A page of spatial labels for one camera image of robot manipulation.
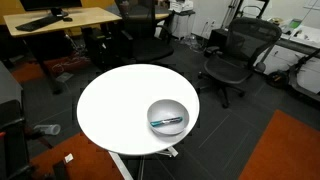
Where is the teal capped marker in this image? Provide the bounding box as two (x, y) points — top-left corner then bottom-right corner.
(149, 116), (184, 128)

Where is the grey round bowl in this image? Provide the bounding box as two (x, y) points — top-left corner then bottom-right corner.
(146, 98), (190, 136)

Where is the black padded office chair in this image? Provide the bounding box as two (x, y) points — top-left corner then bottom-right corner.
(114, 0), (176, 66)

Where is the white printer stand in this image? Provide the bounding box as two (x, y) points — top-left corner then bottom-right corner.
(171, 12), (197, 39)

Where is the black mesh office chair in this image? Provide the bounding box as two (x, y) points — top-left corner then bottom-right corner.
(198, 17), (284, 109)

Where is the black computer tower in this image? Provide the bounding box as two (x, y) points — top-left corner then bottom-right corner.
(83, 28), (111, 68)

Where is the black box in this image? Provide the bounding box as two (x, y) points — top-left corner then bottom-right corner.
(209, 28), (232, 48)

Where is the white table base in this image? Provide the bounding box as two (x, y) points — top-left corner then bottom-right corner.
(108, 145), (179, 180)

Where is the white printer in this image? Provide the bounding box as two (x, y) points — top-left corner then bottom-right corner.
(168, 0), (196, 14)

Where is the grey floor plate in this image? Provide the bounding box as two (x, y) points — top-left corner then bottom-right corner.
(54, 71), (74, 84)

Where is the light wooden desk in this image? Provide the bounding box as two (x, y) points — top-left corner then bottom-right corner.
(3, 6), (123, 95)

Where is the small white tag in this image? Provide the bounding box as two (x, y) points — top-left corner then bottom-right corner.
(63, 153), (74, 164)

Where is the clear plastic cup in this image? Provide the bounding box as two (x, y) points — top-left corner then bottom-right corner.
(33, 123), (62, 136)

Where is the black electric scooter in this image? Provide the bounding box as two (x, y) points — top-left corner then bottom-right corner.
(264, 48), (320, 103)

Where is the black flat bar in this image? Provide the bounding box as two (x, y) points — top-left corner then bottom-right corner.
(52, 161), (68, 180)

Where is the black keyboard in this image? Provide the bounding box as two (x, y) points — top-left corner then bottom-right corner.
(14, 15), (64, 33)

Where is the black computer monitor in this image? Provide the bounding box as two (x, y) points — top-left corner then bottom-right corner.
(19, 0), (83, 18)

